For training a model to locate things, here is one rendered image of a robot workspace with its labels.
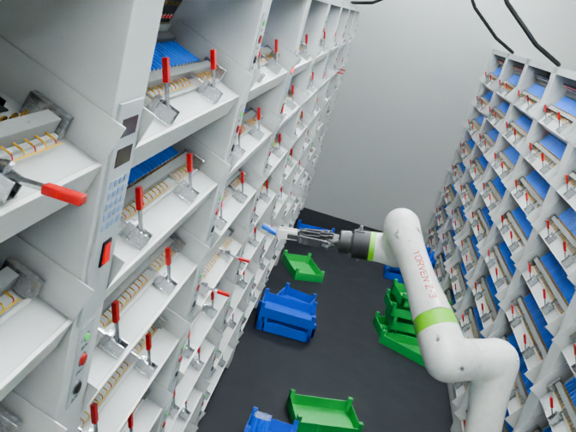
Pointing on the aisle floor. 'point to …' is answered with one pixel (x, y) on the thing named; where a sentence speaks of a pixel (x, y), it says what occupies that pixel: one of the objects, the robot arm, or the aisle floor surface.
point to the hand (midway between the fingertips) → (287, 233)
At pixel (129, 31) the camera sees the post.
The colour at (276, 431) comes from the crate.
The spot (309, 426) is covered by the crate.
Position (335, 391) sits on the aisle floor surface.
